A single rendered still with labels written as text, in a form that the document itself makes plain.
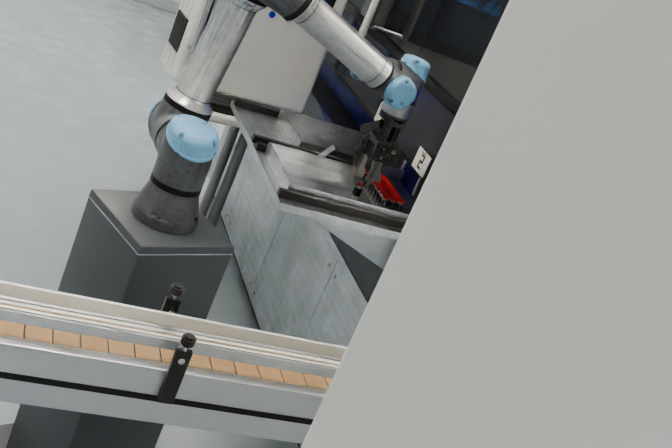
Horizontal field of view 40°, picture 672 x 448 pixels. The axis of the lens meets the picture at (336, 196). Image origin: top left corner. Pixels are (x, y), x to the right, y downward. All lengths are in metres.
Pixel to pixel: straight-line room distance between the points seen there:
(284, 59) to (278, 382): 1.88
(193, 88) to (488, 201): 1.55
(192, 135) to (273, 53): 1.17
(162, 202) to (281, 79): 1.23
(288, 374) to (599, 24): 0.98
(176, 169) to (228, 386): 0.75
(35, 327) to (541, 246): 0.92
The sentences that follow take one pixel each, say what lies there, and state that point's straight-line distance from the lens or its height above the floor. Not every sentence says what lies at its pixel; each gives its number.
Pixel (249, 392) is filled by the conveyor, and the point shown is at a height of 0.92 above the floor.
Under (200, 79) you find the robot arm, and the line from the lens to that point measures 2.08.
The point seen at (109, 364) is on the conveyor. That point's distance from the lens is 1.31.
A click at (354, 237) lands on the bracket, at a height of 0.80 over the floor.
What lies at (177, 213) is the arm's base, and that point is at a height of 0.84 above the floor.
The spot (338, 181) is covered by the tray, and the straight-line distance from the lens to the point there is 2.47.
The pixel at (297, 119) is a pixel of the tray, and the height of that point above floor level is 0.90.
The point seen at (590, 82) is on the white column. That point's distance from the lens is 0.54.
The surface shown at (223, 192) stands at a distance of 3.40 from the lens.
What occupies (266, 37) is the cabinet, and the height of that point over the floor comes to 1.03.
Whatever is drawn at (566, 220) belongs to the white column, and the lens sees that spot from 0.52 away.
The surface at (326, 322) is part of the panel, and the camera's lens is 2.76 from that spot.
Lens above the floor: 1.66
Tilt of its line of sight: 19 degrees down
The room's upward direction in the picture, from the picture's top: 23 degrees clockwise
